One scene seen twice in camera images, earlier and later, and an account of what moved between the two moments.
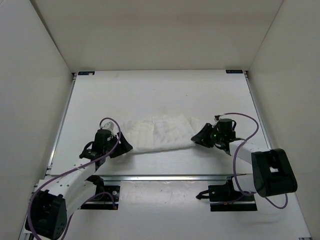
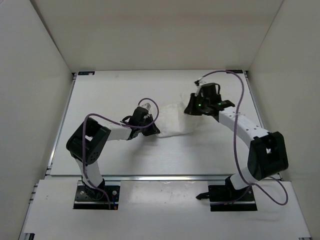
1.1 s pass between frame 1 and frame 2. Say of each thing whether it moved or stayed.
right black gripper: moved
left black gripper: moved
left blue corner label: stayed
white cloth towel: moved
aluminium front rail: stayed
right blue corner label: stayed
